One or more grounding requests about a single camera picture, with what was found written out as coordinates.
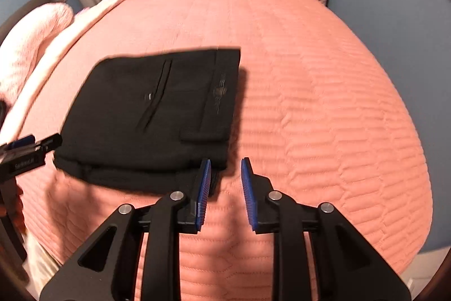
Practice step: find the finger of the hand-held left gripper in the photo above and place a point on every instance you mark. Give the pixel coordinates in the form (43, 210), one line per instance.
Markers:
(49, 141)
(23, 141)

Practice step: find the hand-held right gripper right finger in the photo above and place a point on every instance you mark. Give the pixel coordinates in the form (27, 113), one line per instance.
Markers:
(248, 195)

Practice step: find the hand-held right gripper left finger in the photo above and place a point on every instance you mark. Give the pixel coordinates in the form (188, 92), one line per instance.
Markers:
(202, 195)

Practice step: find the black pants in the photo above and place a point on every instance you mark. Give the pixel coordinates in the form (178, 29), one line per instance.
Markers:
(148, 110)

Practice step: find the person's left hand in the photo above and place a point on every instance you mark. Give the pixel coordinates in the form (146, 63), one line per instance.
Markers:
(14, 202)

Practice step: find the pink quilted bedspread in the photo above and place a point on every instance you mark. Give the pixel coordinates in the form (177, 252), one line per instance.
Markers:
(310, 103)

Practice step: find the grey bed headboard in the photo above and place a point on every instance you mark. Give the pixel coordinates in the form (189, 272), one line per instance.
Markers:
(28, 6)

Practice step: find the pale pink blanket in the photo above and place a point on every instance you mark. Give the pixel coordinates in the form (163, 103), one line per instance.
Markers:
(95, 10)

